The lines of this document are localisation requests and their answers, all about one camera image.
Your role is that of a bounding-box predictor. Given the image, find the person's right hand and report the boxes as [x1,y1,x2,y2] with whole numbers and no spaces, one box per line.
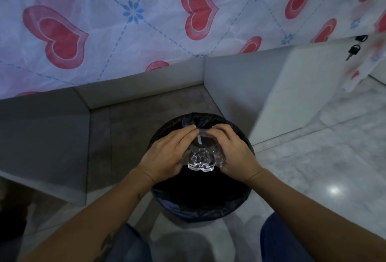
[206,124,265,184]

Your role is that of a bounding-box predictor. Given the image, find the person's left hand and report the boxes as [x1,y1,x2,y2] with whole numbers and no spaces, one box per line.
[136,124,200,186]

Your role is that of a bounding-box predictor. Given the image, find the clear plastic bottle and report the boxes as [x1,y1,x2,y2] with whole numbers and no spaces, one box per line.
[180,125,227,172]

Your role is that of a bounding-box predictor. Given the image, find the person's left forearm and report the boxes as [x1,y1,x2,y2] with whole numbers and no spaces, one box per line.
[18,167,155,262]

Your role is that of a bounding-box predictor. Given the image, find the person's right forearm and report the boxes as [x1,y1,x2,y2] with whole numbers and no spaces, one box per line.
[248,169,386,262]

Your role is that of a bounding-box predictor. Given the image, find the black lined trash bin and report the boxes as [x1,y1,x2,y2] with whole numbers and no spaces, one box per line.
[147,112,256,224]

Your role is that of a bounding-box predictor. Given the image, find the white cabinet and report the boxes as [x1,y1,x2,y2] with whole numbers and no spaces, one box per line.
[204,37,374,145]

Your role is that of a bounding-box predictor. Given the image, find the heart print tablecloth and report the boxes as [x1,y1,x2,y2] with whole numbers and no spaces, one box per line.
[0,0,386,100]

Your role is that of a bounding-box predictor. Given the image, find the black keys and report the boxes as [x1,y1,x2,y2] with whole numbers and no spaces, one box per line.
[346,35,369,61]

